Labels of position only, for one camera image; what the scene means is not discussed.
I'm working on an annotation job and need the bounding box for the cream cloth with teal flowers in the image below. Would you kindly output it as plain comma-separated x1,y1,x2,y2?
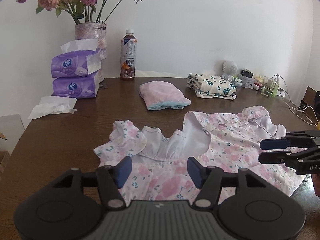
187,73,237,101

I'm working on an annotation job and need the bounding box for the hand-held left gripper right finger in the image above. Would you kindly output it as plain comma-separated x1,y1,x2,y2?
187,156,269,210

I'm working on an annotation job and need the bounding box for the pink cloth with blue trim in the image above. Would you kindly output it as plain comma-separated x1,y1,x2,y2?
139,81,192,111

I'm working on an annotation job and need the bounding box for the crumpled white tissue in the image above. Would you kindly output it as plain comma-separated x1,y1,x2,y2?
27,96,78,120

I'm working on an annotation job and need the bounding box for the white robot-shaped speaker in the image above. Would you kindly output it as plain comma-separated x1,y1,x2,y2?
220,59,238,82

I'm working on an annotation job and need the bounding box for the white cable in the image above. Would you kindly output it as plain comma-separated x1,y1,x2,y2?
271,74,320,125

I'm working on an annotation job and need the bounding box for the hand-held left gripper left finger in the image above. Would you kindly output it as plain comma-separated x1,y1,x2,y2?
51,156,133,210

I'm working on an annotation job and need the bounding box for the grey printed tin box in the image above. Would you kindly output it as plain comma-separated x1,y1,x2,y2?
237,76,255,88

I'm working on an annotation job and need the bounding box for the tea bottle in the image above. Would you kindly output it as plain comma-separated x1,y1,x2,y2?
120,29,138,80

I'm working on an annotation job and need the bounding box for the glass cup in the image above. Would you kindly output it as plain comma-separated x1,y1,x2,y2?
261,76,278,98

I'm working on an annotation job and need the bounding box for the pink floral dress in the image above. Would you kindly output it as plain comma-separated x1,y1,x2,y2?
93,106,310,200

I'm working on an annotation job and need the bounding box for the purple tissue pack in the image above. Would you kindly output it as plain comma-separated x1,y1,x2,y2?
51,40,102,78
52,69,100,98

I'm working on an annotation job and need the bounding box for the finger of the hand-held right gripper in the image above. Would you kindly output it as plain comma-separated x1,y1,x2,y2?
259,129,320,150
258,145,320,167

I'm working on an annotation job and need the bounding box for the black bag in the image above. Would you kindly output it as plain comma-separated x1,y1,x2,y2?
314,91,320,117

